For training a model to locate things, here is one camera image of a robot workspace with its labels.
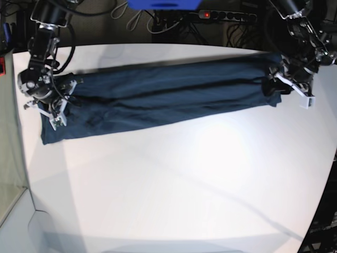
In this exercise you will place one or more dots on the red clamp at table edge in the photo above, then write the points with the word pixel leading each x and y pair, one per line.
pixel 2 66

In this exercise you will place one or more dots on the blue box at top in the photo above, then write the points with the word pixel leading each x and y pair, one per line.
pixel 164 4

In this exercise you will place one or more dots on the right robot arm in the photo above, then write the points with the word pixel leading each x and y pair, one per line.
pixel 50 16

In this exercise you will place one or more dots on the black power strip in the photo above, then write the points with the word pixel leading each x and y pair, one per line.
pixel 227 16

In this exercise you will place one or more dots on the dark blue t-shirt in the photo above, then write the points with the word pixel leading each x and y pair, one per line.
pixel 146 97

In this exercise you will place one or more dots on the blue object at left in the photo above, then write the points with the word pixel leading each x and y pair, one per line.
pixel 7 33

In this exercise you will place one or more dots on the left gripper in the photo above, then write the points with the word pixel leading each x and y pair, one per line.
pixel 284 79

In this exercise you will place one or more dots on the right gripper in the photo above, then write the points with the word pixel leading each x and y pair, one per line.
pixel 50 96

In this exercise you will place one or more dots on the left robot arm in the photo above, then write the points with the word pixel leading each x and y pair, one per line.
pixel 298 31

